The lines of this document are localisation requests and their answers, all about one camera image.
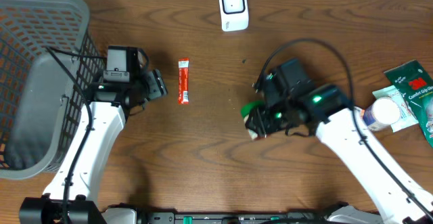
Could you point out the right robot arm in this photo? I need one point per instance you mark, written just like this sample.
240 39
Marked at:
291 99

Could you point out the black mounting rail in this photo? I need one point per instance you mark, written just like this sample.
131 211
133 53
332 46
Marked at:
220 218

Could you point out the white cotton swab tub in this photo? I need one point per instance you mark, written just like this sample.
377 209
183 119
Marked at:
381 114

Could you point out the green lid jar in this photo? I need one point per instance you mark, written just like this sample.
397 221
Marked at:
253 121

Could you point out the green 3M gloves package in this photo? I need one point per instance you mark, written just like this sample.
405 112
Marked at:
415 86

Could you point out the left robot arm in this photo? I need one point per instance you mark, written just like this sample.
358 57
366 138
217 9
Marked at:
71 196

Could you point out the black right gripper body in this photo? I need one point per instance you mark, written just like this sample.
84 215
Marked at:
272 120

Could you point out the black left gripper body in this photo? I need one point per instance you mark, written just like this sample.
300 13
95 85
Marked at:
153 86

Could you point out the white barcode scanner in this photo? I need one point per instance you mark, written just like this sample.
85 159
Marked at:
234 15

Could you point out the red box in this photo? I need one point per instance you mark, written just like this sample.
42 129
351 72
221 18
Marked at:
183 97

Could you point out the grey plastic shopping basket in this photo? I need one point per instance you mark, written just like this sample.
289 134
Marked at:
47 54

